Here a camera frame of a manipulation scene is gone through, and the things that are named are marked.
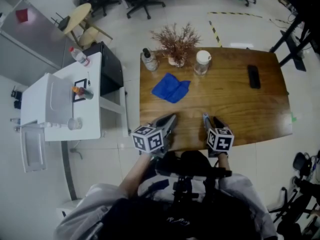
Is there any wooden table with metal legs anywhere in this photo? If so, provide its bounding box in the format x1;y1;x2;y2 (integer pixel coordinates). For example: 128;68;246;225
138;46;294;153

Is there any black metal stand frame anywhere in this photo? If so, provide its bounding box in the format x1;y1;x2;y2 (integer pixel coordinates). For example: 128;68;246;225
269;13;316;72

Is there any grey metal cabinet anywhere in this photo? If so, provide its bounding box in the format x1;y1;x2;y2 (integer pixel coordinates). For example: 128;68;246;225
0;0;68;87

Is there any black phone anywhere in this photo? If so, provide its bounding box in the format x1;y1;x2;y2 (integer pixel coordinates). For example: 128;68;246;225
246;64;262;89

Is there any person's right forearm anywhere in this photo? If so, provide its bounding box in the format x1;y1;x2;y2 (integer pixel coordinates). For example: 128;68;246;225
216;151;231;171

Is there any small wooden stool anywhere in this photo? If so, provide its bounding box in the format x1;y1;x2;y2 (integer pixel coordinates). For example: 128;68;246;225
79;27;106;47

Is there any round wooden stool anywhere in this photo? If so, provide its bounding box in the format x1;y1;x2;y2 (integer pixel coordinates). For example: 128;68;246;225
62;2;113;47

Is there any black chest camera mount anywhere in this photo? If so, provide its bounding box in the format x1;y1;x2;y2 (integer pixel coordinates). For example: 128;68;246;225
154;150;233;210

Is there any black low cabinet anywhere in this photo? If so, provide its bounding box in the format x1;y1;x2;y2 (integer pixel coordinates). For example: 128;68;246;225
82;41;125;97

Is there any small clear floor bottle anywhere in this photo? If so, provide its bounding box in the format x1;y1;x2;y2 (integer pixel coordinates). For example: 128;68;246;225
9;117;22;132

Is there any clear glass cup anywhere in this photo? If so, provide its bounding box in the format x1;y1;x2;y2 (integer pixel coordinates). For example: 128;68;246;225
67;117;83;131

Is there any black floor equipment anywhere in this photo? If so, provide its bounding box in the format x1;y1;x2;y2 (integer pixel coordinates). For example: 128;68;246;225
10;85;23;110

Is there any dark bottle with orange cap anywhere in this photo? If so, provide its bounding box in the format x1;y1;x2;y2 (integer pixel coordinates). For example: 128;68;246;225
71;85;95;101

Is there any white microwave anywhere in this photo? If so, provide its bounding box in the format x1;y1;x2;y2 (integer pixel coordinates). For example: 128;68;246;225
19;72;76;174

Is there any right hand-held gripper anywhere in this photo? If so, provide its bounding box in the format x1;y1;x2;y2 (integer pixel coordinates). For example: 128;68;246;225
206;116;235;158

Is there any blue cloth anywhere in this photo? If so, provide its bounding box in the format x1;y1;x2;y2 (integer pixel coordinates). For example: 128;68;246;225
151;72;192;104

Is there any black framed card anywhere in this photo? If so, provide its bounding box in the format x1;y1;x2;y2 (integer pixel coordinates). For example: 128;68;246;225
71;78;88;103

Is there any grey floor socket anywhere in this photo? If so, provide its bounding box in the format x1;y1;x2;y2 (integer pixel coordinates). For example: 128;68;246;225
69;147;84;160

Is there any plastic bottle with red cap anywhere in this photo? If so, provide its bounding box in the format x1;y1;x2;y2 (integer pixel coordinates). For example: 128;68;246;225
68;46;91;68

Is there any black bag with cables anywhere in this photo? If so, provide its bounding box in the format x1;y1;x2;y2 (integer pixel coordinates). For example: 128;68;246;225
292;151;313;177

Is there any person's grey shirt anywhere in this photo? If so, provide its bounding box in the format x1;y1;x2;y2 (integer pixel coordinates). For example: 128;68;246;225
53;168;278;240

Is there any clear pump bottle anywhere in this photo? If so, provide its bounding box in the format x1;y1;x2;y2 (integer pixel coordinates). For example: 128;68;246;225
141;47;160;72

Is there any person's left forearm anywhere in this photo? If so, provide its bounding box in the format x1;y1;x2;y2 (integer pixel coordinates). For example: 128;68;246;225
118;152;156;199

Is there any red paper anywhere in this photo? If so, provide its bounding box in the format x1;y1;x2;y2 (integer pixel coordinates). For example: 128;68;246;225
15;8;30;24

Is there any yellow black striped floor tape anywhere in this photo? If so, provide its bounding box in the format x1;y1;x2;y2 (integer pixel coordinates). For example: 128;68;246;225
208;20;223;48
207;11;263;19

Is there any dried plant in pot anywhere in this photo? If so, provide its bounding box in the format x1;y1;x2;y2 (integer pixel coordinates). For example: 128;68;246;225
149;21;202;68

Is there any white table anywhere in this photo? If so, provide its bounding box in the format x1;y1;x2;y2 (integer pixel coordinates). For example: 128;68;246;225
19;51;130;142

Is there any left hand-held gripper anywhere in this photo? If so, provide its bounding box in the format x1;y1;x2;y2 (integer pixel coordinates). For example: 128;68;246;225
131;113;179;159

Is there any glass jar with white lid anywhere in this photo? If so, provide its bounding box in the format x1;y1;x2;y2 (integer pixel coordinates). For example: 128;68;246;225
193;49;212;77

